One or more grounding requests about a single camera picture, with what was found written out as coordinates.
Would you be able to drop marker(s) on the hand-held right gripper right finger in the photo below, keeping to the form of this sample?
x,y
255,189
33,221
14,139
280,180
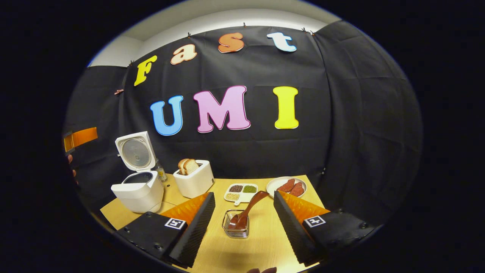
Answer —
x,y
291,231

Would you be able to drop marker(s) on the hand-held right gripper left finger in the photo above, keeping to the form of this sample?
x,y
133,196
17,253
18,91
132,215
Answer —
x,y
197,227

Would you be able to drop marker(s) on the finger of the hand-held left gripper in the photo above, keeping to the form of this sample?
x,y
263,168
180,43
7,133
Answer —
x,y
85,136

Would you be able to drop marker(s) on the brown wooden spoon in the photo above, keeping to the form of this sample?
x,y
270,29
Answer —
x,y
250,206

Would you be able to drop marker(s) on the white rice cooker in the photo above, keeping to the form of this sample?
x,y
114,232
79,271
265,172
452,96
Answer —
x,y
140,193

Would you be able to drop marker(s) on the red meat piece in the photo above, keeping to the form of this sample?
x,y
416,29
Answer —
x,y
286,185
297,189

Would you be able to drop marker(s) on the white toaster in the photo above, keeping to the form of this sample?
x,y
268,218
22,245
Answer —
x,y
197,182

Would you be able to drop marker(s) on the white round plate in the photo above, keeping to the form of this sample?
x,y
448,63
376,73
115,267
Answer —
x,y
271,187

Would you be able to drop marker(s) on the white divided bean dish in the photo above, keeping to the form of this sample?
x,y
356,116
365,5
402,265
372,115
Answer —
x,y
248,197

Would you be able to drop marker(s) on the small glass bottle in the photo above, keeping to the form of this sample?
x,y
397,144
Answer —
x,y
162,173

